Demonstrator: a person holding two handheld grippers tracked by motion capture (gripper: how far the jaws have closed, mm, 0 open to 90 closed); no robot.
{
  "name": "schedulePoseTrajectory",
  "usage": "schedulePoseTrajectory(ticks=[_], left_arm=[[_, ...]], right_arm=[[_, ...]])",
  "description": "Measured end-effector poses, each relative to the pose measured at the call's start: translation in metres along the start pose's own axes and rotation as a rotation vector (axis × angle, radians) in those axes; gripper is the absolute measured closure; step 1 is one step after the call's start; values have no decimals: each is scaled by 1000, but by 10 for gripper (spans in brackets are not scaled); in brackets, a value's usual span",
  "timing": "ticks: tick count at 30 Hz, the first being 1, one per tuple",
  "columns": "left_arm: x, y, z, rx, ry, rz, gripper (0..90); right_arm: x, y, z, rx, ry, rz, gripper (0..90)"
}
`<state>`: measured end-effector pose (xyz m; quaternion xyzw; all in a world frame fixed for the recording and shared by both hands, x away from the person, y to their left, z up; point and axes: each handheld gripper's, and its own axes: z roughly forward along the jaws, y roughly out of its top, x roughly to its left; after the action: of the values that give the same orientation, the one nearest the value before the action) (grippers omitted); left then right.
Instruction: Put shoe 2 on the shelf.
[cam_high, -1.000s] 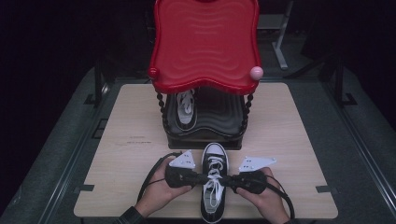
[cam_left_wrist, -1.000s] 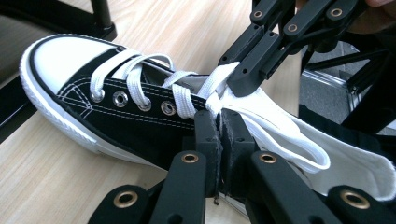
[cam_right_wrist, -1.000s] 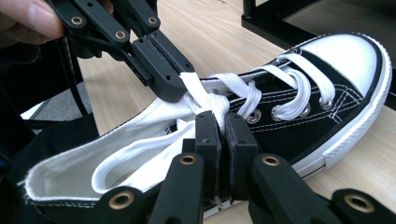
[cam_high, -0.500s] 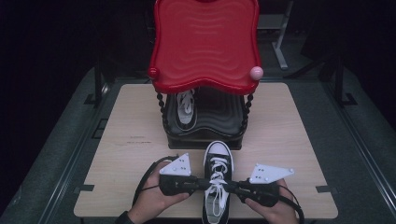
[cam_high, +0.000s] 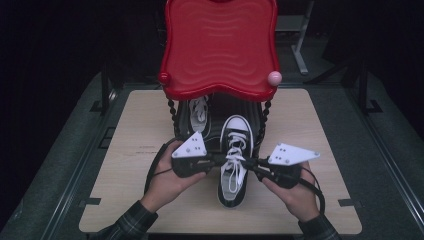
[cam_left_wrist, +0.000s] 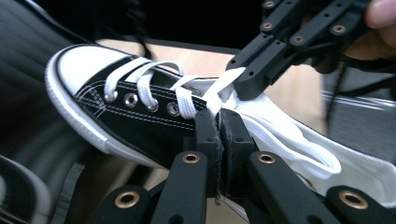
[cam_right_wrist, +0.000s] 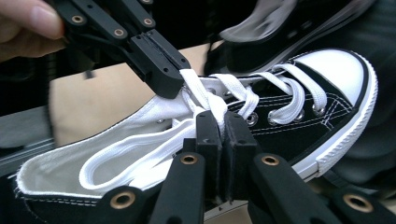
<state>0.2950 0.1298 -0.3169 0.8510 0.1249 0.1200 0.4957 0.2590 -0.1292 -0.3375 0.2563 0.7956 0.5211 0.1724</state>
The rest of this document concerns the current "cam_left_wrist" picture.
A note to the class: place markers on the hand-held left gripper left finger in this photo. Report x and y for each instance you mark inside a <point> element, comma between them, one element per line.
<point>202,149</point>

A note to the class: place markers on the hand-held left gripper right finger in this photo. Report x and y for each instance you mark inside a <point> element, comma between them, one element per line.
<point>239,149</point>

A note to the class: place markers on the black and white canvas sneaker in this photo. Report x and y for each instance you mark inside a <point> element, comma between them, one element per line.
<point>140,124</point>
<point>12,189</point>

